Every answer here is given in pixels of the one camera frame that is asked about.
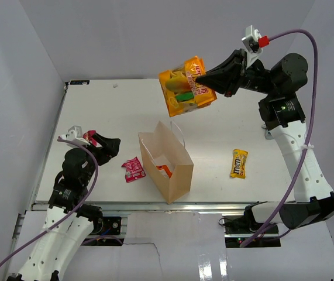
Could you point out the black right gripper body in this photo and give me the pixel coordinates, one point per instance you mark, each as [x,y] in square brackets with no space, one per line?
[255,78]

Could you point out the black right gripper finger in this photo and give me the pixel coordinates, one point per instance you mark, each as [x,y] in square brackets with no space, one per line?
[225,84]
[232,65]

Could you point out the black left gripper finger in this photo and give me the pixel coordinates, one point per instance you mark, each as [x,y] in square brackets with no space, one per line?
[105,156]
[109,146]

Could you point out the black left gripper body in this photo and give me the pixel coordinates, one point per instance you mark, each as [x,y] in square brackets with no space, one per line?
[95,151]

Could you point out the orange yellow snack multipack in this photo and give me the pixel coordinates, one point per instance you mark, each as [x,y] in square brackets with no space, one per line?
[182,93]

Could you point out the orange fruit candy bag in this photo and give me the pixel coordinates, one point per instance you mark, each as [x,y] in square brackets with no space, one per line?
[165,170]

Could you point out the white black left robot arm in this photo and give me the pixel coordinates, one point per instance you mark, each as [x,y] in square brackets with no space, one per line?
[69,220]

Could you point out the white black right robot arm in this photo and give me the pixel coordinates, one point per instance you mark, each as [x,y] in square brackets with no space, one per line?
[284,118]

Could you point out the brown paper bag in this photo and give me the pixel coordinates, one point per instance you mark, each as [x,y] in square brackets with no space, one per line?
[166,161]

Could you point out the magenta small snack packet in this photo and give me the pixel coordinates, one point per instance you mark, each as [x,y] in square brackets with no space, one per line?
[88,136]

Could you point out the pink candy packet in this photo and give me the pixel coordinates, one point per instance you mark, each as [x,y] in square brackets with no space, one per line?
[133,170]

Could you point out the blue label left corner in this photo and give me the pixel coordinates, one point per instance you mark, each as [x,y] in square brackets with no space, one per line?
[79,82]

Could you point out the yellow M&M's packet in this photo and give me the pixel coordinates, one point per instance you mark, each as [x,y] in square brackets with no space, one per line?
[239,164]

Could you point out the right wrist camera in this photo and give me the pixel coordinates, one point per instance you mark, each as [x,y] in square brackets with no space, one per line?
[253,41]

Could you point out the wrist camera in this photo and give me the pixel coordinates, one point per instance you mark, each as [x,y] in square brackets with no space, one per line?
[74,135]
[253,41]

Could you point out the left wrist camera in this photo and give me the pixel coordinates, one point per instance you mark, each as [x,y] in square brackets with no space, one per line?
[74,135]

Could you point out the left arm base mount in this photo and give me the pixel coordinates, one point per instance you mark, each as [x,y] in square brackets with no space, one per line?
[109,226]

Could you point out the aluminium front rail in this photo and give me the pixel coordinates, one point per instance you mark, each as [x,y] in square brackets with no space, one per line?
[154,206]

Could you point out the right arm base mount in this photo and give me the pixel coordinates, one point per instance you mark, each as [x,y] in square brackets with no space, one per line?
[237,230]

